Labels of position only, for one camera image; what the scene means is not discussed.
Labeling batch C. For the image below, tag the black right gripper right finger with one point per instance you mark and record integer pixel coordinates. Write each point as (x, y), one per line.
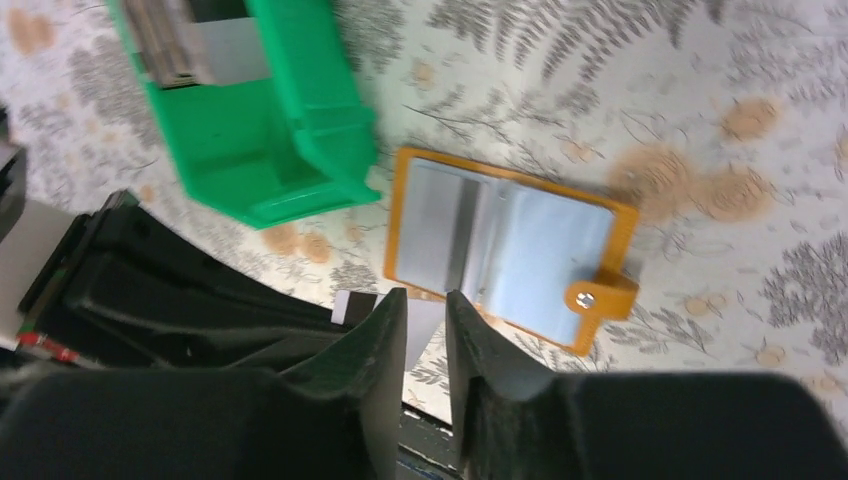
(493, 385)

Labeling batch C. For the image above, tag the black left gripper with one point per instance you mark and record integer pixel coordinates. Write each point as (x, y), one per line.
(153, 289)

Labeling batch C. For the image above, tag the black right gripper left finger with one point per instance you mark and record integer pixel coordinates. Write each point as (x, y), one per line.
(344, 403)

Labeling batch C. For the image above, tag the orange leather card holder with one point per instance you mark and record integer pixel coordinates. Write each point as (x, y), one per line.
(545, 258)

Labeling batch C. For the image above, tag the white card with magnetic stripe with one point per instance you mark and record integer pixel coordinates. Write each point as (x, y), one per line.
(431, 203)

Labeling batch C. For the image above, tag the stack of white cards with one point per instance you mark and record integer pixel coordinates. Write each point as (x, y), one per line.
(187, 43)

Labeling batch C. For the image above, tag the green plastic bin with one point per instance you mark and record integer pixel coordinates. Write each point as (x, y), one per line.
(294, 140)

